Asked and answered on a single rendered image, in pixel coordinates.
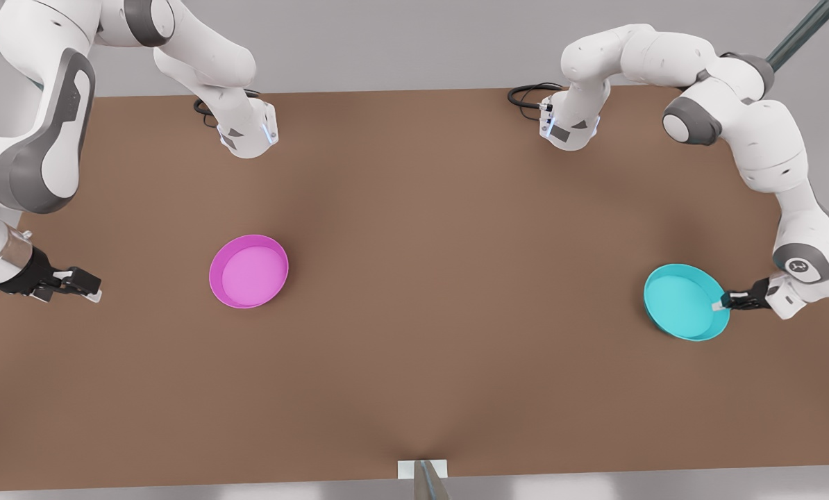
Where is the black cable loop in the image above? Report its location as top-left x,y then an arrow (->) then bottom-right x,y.
193,89 -> 262,130
507,82 -> 565,123

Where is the pink plate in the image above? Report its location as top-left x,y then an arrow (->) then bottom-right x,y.
209,234 -> 290,309

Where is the blue plate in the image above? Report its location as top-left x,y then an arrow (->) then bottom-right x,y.
643,263 -> 732,342

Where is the white post foot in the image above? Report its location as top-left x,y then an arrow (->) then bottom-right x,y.
396,458 -> 450,480

